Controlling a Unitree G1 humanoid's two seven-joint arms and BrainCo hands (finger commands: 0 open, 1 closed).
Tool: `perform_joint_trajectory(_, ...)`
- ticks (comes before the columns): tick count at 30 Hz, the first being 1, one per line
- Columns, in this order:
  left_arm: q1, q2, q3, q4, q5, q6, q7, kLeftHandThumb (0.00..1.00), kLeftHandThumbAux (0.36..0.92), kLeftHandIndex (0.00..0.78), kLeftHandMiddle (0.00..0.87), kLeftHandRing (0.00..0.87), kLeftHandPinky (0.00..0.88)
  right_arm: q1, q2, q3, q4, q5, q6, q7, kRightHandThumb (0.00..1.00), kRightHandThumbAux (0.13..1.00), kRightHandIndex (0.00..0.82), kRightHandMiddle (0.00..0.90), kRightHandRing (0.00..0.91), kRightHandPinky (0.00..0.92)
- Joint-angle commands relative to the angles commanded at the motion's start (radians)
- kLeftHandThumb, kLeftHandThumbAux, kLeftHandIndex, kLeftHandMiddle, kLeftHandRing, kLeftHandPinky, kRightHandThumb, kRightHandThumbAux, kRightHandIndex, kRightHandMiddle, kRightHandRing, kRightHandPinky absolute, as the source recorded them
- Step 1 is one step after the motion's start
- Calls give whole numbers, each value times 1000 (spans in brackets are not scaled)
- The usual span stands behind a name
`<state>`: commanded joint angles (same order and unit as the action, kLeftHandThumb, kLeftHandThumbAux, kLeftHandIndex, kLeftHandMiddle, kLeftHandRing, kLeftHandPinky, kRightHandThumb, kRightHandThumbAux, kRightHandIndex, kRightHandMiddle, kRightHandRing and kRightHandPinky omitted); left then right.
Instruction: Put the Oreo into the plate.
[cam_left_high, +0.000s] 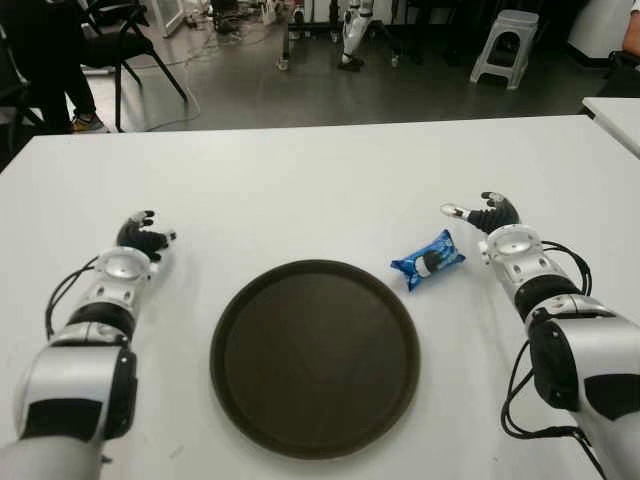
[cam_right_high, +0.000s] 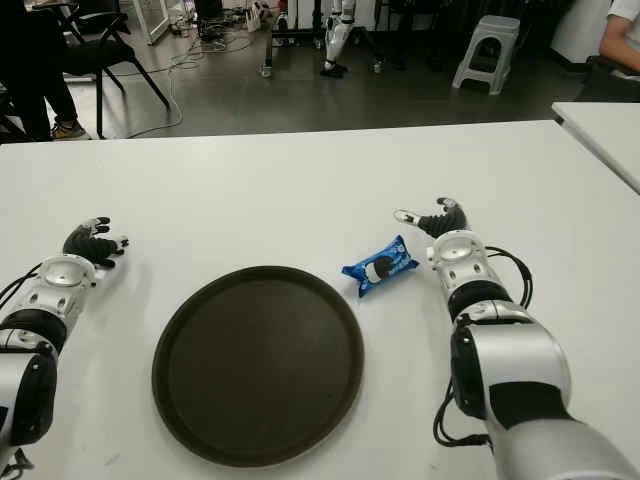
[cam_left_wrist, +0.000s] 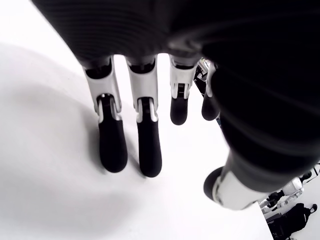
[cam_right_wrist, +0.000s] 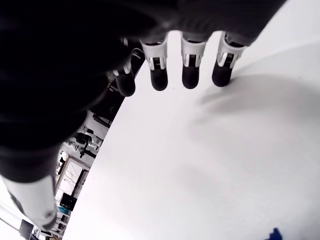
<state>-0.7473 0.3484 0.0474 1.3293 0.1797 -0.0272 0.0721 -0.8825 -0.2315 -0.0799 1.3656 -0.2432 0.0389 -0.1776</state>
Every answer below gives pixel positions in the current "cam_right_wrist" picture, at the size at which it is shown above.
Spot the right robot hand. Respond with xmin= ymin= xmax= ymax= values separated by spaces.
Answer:
xmin=0 ymin=0 xmax=288 ymax=230

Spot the blue Oreo cookie packet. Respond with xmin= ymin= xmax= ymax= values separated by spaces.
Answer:
xmin=268 ymin=227 xmax=283 ymax=240

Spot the white framed panel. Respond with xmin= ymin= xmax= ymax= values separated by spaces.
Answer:
xmin=55 ymin=156 xmax=91 ymax=198

